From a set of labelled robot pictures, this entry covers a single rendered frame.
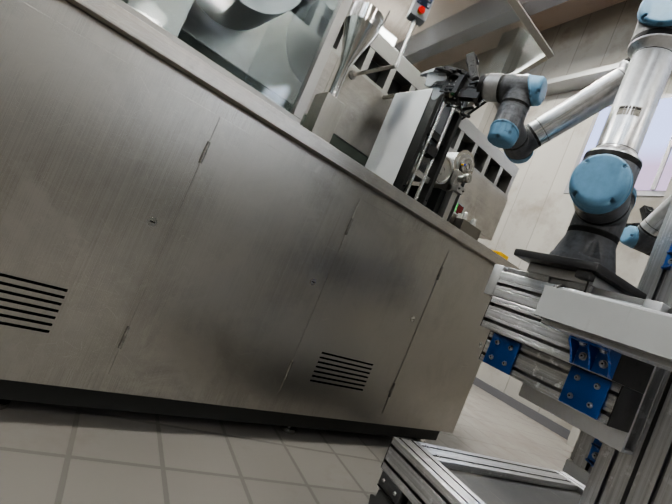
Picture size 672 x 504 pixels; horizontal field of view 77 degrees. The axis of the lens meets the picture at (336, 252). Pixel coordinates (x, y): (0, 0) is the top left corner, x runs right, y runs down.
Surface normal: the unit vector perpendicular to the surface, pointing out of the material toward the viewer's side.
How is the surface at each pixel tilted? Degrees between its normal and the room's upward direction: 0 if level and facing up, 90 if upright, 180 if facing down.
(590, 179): 98
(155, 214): 90
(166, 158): 90
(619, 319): 90
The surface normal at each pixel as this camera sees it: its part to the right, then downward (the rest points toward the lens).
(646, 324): -0.81, -0.36
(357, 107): 0.57, 0.21
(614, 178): -0.59, -0.13
